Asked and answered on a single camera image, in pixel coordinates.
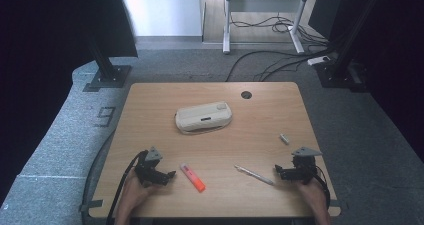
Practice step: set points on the dark curtain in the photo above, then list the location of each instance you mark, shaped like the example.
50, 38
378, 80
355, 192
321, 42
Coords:
50, 35
400, 68

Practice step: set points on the black round table grommet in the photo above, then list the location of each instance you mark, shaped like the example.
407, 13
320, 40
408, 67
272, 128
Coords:
246, 95

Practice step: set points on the grey tape strip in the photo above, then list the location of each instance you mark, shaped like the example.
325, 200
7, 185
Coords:
91, 205
337, 204

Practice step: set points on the orange highlighter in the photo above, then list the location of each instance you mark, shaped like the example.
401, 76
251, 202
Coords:
193, 178

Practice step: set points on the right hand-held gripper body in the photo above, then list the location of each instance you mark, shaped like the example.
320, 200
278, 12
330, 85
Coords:
304, 166

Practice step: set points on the white desk frame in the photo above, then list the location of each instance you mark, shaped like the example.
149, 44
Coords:
263, 4

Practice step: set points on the white wall panel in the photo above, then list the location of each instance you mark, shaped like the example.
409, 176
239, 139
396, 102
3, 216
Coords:
163, 8

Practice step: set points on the white power strip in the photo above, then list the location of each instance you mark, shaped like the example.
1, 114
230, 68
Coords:
318, 60

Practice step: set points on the cream pencil case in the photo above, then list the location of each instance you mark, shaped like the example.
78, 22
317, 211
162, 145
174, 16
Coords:
203, 116

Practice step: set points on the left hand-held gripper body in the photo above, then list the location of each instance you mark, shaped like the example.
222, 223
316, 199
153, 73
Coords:
148, 167

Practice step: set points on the person's right hand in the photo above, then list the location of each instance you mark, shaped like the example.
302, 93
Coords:
311, 193

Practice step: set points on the person's left hand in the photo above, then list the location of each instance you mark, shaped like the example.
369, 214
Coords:
138, 190

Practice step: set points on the small white eraser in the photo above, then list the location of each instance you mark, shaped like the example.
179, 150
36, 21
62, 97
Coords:
284, 139

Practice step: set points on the white pen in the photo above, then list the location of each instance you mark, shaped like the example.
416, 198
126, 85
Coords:
255, 175

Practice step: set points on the black metal stand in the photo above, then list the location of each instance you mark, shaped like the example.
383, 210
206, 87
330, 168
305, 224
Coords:
108, 76
340, 71

